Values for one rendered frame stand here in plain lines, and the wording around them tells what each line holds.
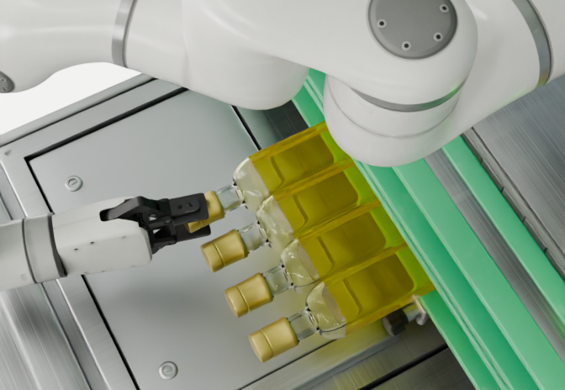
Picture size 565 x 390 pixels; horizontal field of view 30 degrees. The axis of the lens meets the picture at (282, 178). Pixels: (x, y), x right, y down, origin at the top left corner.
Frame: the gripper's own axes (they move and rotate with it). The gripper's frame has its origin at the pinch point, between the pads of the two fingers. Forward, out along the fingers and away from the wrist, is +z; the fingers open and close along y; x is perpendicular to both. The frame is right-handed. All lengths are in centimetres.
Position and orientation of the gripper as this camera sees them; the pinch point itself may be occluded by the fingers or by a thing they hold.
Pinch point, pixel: (190, 217)
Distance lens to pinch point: 120.9
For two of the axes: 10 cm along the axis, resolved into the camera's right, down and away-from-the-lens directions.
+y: 0.1, -4.5, -8.9
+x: -2.3, -8.7, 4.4
